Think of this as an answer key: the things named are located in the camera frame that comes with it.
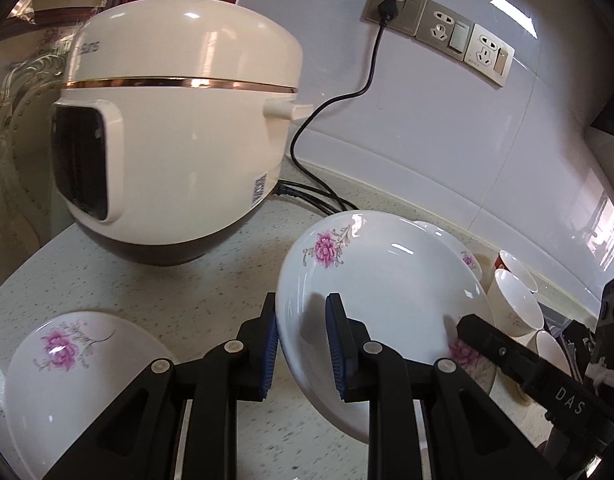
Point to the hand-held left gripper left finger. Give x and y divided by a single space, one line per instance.
268 347

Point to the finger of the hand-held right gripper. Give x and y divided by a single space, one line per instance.
487 345

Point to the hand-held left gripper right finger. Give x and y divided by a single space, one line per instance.
334 347

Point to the large floral white plate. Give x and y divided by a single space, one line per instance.
387 270

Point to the red and white bowl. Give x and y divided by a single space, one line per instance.
507 260

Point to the cream electric rice cooker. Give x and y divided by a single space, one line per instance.
187 125

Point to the ornate glass door panel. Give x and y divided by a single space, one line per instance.
17 90

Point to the white switched wall socket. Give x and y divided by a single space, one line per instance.
492 55

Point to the grey switched wall socket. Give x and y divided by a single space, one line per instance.
447 30

